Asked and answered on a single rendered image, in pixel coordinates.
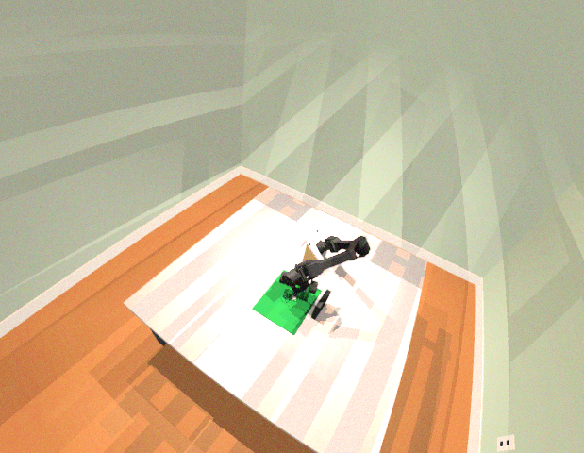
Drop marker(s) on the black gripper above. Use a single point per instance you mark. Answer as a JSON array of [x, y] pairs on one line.
[[313, 285]]

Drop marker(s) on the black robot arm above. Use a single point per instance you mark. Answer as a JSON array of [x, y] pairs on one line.
[[314, 268]]

